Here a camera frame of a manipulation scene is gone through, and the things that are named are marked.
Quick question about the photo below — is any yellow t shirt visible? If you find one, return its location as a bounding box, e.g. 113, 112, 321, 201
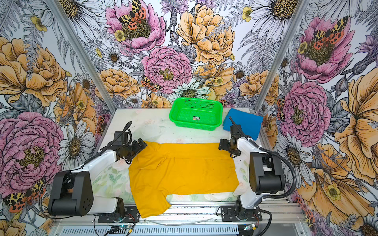
129, 142, 239, 218

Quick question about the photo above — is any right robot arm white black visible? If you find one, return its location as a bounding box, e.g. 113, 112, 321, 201
219, 124, 289, 221

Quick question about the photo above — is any folded blue t shirt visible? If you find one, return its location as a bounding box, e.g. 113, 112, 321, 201
223, 108, 263, 141

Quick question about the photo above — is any green plastic basket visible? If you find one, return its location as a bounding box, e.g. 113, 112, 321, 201
169, 97, 223, 131

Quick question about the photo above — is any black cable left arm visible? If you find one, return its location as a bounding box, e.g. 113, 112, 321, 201
38, 120, 133, 220

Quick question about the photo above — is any aluminium frame post left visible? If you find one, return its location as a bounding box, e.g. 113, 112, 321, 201
46, 1, 117, 114

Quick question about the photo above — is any aluminium frame post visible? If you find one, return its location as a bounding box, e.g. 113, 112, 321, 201
254, 0, 310, 115
46, 1, 117, 114

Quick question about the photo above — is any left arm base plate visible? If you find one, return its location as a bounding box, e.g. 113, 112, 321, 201
97, 206, 140, 223

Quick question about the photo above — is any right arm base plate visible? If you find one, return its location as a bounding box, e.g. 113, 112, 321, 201
219, 206, 262, 222

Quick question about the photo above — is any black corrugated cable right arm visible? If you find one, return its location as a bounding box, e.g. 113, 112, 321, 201
228, 116, 297, 199

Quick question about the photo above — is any aluminium front rail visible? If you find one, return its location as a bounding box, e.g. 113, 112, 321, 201
52, 201, 307, 235

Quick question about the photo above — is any aluminium frame post right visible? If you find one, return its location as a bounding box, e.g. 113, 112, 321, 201
254, 0, 310, 115

